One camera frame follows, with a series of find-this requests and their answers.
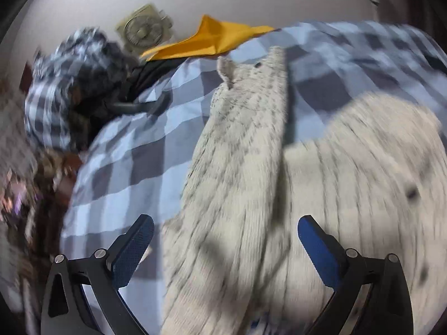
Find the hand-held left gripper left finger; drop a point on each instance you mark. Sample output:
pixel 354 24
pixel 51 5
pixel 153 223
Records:
pixel 134 247

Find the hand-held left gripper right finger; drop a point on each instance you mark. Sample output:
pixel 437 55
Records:
pixel 319 247

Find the cream knit checked sweater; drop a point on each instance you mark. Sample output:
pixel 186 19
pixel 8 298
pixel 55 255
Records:
pixel 244 181

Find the blue grey checkered blanket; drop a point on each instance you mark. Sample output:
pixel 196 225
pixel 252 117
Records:
pixel 139 153

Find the bundled checkered quilt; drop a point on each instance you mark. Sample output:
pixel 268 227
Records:
pixel 45 104

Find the black cloth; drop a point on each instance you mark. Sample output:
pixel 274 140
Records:
pixel 157 69

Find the beige box fan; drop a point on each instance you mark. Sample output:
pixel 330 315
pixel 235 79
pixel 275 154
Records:
pixel 139 29

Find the yellow cloth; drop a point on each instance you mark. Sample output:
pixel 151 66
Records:
pixel 209 40

